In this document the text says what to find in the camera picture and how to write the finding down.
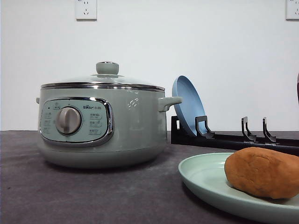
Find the glass lid with green knob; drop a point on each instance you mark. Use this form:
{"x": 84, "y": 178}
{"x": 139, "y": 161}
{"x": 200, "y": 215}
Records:
{"x": 107, "y": 77}

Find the green plate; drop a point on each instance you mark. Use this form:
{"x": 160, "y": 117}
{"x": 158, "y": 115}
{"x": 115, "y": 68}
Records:
{"x": 205, "y": 173}

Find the brown potato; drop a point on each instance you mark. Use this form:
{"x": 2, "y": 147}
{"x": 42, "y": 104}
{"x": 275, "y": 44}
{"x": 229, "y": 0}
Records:
{"x": 263, "y": 172}

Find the blue plate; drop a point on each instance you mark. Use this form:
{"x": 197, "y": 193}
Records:
{"x": 192, "y": 104}

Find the green electric steamer pot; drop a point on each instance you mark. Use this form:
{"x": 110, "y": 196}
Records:
{"x": 101, "y": 126}

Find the black dish rack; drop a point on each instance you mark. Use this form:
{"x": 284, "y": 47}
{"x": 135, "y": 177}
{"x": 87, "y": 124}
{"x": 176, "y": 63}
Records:
{"x": 205, "y": 137}

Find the white wall socket left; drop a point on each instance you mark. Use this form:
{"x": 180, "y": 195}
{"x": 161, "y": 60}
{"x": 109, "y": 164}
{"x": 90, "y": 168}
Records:
{"x": 86, "y": 10}

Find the white wall socket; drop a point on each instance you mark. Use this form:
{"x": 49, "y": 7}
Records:
{"x": 86, "y": 10}
{"x": 291, "y": 11}

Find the white wall socket right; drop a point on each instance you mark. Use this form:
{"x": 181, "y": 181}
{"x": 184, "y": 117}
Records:
{"x": 291, "y": 11}

